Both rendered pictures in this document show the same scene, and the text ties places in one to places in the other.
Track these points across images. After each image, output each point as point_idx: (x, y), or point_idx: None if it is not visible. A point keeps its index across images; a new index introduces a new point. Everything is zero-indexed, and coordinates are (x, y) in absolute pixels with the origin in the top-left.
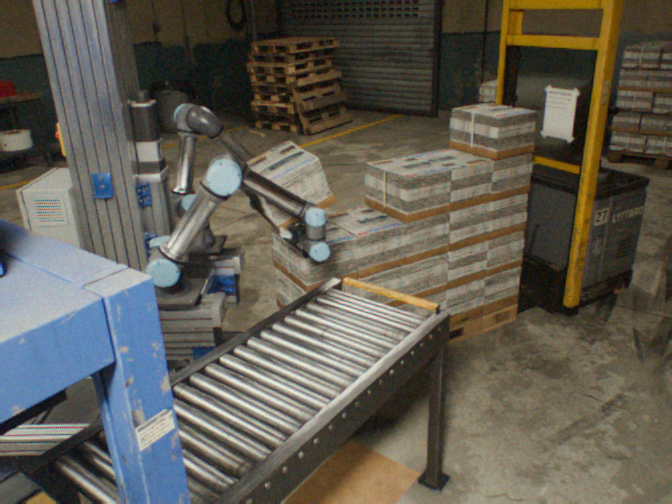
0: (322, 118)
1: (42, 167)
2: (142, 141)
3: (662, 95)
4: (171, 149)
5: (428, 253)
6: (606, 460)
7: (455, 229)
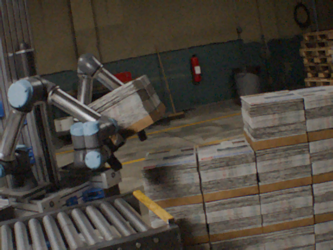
0: None
1: (144, 129)
2: (21, 77)
3: None
4: (236, 116)
5: (285, 184)
6: None
7: (317, 161)
